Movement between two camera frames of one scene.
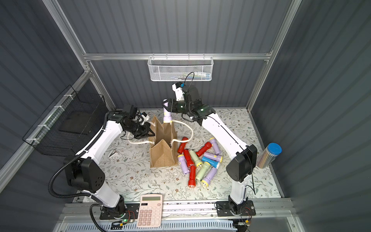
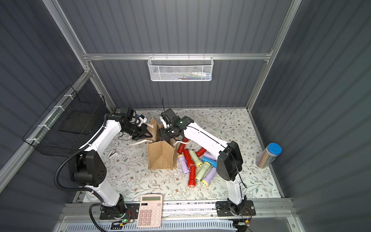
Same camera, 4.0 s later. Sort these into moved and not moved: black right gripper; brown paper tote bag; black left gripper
Moved: black right gripper
Not moved: black left gripper; brown paper tote bag
